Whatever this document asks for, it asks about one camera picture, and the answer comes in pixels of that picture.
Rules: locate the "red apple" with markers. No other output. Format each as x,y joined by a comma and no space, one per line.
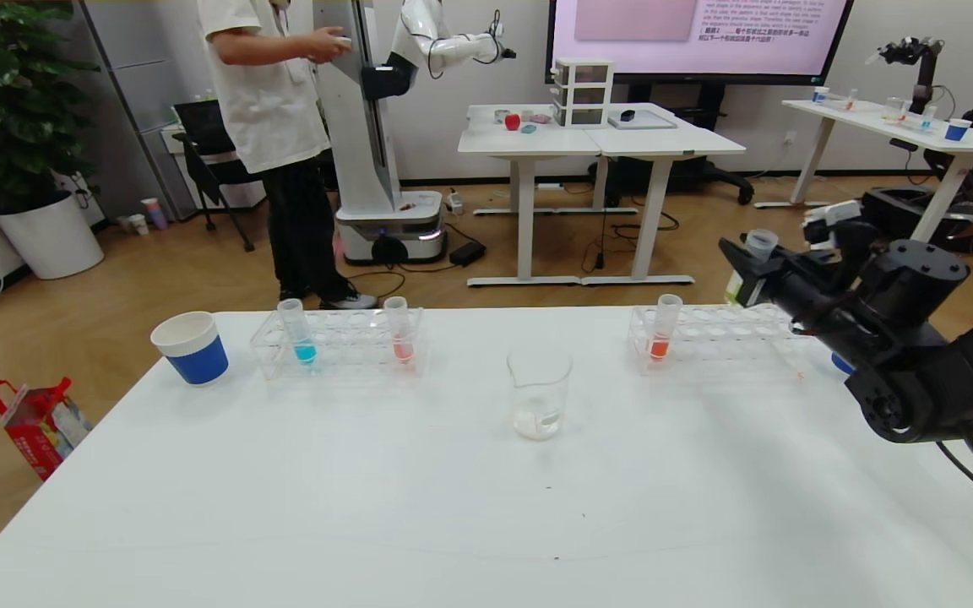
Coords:
513,122

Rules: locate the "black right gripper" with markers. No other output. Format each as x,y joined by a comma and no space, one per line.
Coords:
743,281

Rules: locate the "small blue cup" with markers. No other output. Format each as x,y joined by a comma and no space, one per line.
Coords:
821,95
957,132

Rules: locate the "pink plate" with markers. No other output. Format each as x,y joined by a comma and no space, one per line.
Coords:
541,119

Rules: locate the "white drawer unit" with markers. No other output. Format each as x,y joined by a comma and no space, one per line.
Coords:
584,93

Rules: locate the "test tube with red liquid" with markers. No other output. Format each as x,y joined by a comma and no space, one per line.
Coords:
660,346

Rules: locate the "white plant pot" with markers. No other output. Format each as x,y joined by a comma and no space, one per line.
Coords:
51,241

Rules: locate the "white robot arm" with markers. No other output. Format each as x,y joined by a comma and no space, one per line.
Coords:
419,21

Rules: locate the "black chair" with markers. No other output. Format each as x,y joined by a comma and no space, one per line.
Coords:
203,127

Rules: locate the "grey cabinet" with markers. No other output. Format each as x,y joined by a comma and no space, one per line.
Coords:
140,76

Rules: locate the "grey tray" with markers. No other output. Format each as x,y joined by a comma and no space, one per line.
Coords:
651,122

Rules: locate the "white desk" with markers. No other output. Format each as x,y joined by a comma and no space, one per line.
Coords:
672,143
858,115
529,143

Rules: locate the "blue and white paper cup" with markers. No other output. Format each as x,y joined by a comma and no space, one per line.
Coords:
839,363
195,359

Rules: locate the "small white cup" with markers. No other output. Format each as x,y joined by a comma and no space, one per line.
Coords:
138,225

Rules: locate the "red gift bag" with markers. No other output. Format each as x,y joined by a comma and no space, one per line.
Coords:
35,431

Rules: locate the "black display stand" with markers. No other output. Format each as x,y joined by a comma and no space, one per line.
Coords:
710,177

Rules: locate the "black mobile robot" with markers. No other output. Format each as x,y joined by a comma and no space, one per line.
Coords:
917,211

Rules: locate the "clear conical test tube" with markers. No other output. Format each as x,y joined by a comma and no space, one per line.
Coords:
762,243
402,348

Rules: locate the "glass beaker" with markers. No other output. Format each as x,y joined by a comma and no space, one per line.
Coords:
537,414

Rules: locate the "test tube with blue liquid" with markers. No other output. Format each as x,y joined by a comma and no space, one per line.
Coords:
305,350

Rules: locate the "black power adapter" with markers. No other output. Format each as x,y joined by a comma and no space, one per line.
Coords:
468,253

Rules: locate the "white robot tower base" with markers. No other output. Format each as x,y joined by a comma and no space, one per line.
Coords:
385,228

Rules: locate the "person in white shirt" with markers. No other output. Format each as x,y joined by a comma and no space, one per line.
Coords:
271,101

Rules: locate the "large display screen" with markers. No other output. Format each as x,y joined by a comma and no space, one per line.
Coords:
706,51

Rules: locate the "clear acrylic test tube rack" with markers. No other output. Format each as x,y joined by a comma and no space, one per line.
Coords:
351,346
706,342

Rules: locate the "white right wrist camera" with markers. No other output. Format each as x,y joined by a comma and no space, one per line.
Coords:
828,221

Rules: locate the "green potted plant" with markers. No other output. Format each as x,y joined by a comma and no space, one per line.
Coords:
5,101

